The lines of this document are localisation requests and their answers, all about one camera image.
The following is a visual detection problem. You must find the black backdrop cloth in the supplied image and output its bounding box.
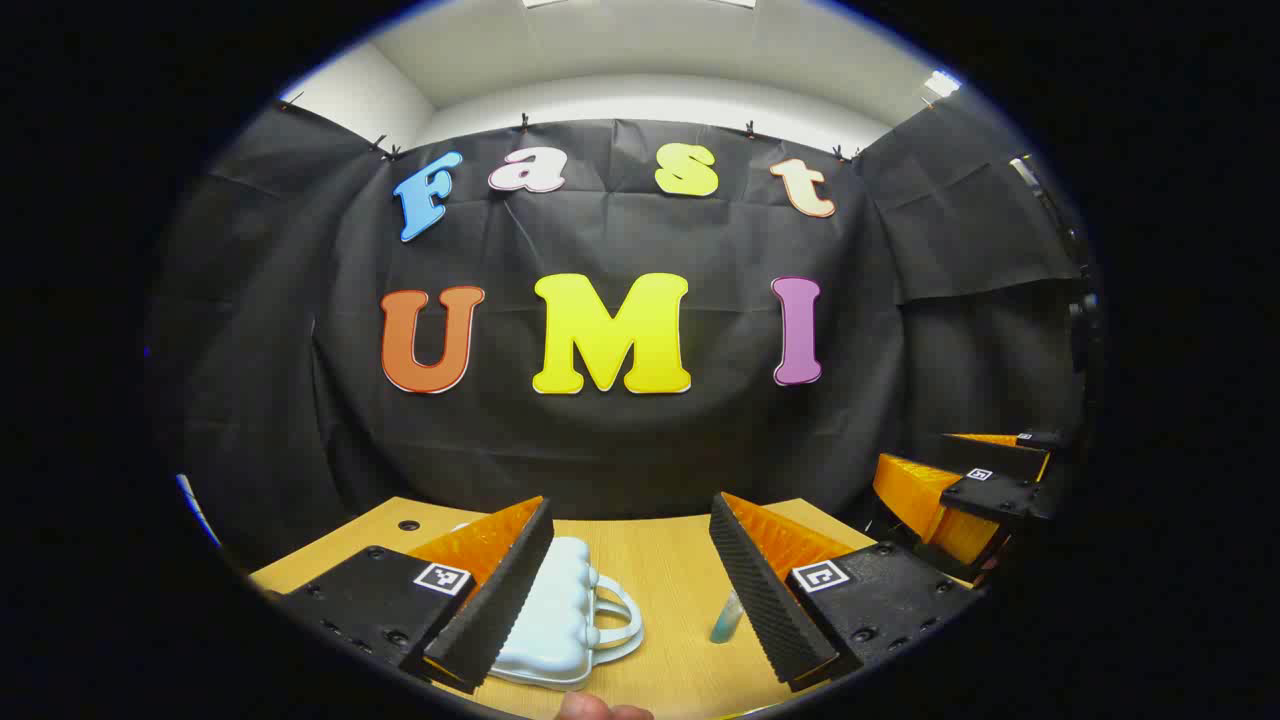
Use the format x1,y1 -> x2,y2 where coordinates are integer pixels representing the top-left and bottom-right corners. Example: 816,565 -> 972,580
145,95 -> 1101,571

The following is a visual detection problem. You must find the white panel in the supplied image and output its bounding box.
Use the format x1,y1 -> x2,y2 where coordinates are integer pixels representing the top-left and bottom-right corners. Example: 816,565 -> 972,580
176,473 -> 223,549

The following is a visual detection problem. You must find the teal bottle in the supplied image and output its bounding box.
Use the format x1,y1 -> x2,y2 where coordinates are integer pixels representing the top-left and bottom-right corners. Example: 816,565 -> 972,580
710,588 -> 746,644

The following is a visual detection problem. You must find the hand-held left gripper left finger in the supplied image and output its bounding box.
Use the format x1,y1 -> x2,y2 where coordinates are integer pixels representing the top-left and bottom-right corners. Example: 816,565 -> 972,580
285,496 -> 555,693

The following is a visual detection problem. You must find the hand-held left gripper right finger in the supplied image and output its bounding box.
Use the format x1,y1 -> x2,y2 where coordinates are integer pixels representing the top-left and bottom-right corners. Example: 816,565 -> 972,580
710,492 -> 976,691

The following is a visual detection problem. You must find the light blue small suitcase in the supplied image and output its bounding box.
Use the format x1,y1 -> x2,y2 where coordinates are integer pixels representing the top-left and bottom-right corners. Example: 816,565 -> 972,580
488,536 -> 646,691

